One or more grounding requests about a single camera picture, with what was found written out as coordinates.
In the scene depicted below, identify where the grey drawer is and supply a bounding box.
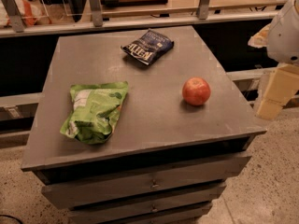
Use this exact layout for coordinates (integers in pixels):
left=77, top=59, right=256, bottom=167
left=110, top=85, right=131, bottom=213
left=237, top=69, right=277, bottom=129
left=42, top=151, right=250, bottom=209
left=67, top=181, right=227, bottom=224
left=102, top=202, right=213, bottom=224

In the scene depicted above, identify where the black cable on floor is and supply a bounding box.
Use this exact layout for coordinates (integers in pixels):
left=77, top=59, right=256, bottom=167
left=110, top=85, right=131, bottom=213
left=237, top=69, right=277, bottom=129
left=0, top=214, right=24, bottom=224

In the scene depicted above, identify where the orange white bag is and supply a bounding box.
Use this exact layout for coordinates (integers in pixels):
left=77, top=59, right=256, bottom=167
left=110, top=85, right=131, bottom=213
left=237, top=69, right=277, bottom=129
left=0, top=0, right=44, bottom=27

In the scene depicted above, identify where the blue Kettle chip bag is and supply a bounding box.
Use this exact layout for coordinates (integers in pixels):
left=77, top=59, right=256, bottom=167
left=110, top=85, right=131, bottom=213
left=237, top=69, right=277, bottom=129
left=121, top=29, right=174, bottom=65

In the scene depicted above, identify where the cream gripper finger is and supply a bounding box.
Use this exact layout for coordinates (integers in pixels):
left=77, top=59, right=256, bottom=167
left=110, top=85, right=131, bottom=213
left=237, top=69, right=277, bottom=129
left=256, top=63, right=299, bottom=120
left=248, top=24, right=270, bottom=49

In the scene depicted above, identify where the red apple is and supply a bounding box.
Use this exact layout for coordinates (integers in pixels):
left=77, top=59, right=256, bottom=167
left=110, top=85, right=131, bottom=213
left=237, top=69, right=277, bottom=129
left=182, top=77, right=211, bottom=106

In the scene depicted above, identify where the green rice chip bag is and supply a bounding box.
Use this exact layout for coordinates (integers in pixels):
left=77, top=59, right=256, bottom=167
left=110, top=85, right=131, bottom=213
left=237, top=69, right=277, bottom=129
left=60, top=81, right=129, bottom=145

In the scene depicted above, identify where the top grey drawer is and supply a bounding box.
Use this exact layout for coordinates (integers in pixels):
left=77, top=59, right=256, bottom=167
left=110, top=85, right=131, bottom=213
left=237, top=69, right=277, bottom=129
left=42, top=151, right=250, bottom=209

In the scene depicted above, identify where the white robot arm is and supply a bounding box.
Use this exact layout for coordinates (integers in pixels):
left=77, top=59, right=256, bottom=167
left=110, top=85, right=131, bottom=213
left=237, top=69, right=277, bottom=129
left=248, top=0, right=299, bottom=120

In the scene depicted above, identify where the dark wooden bar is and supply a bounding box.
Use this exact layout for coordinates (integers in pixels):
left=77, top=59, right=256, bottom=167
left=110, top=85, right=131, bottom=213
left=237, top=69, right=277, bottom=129
left=101, top=0, right=168, bottom=7

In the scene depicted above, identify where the grey drawer cabinet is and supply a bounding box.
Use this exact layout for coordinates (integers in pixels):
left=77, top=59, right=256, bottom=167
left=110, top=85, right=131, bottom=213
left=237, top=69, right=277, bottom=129
left=21, top=26, right=263, bottom=214

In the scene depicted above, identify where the bottom grey drawer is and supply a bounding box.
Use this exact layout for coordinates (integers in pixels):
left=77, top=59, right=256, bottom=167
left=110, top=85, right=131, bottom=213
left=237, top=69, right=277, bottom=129
left=102, top=202, right=213, bottom=224

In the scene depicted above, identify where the middle grey drawer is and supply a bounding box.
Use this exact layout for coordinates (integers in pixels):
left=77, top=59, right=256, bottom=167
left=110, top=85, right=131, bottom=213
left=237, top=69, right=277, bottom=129
left=67, top=181, right=227, bottom=224

